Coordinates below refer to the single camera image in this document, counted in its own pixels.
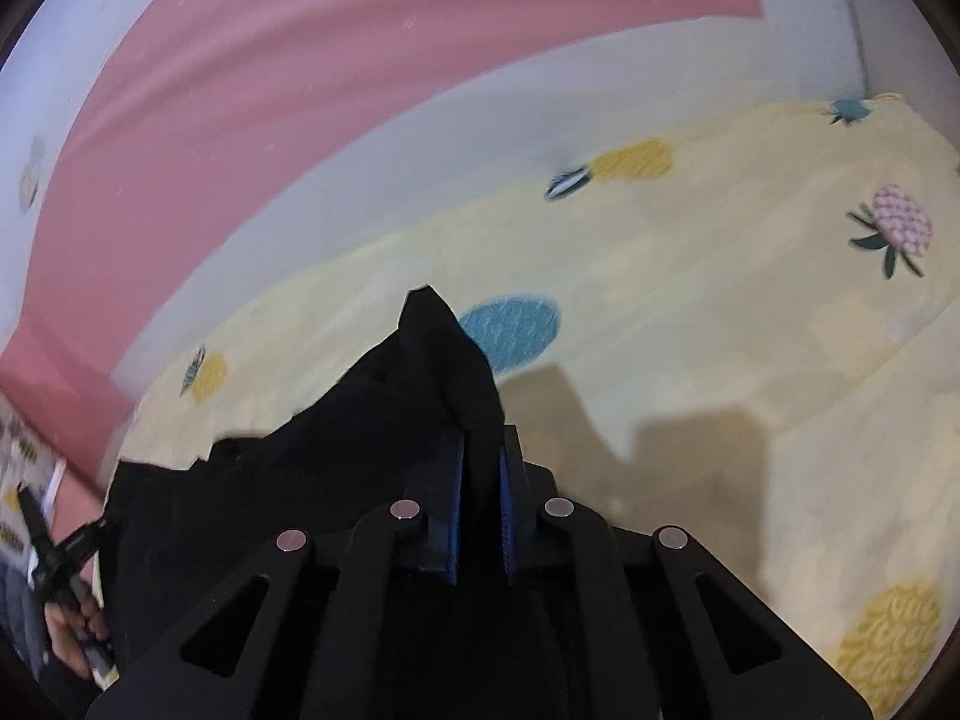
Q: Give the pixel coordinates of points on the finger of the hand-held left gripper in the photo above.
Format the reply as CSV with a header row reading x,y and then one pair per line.
x,y
34,521

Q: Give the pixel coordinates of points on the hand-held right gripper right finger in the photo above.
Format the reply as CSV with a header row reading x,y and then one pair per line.
x,y
510,517

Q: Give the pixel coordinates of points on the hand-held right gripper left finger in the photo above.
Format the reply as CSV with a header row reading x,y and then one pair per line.
x,y
450,510

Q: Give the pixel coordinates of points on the black long coat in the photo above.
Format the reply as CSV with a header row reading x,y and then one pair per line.
x,y
337,465

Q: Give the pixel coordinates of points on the person's left hand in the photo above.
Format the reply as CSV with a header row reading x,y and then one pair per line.
x,y
75,634

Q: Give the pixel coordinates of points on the white pineapple print cloth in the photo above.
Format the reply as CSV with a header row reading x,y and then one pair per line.
x,y
19,465

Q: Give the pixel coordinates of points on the yellow pineapple print bed sheet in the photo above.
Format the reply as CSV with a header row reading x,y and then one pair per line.
x,y
675,300

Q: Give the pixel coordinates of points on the white headboard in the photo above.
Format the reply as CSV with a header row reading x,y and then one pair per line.
x,y
862,30

